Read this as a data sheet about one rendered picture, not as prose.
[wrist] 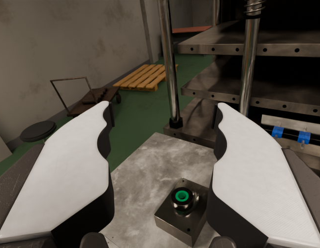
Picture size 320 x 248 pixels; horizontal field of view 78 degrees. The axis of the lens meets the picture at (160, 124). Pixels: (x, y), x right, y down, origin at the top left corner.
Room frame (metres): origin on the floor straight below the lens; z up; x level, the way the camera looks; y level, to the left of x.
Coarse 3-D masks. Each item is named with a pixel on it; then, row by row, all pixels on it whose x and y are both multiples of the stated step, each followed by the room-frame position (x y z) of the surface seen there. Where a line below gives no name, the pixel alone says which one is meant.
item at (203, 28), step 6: (174, 30) 6.21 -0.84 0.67; (180, 30) 6.03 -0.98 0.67; (186, 30) 5.86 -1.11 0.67; (192, 30) 5.69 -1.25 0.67; (198, 30) 5.53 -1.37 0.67; (204, 30) 5.43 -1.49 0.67; (174, 36) 6.50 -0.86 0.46; (180, 36) 6.40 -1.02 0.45; (186, 36) 6.30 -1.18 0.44; (192, 36) 6.19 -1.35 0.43
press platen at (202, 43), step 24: (240, 24) 1.43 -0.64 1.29; (264, 24) 1.29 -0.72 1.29; (288, 24) 1.17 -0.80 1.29; (312, 24) 1.08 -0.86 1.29; (192, 48) 1.09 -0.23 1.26; (216, 48) 0.98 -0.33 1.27; (240, 48) 0.91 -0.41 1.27; (264, 48) 0.87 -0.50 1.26; (288, 48) 0.79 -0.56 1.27; (312, 48) 0.74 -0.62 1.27
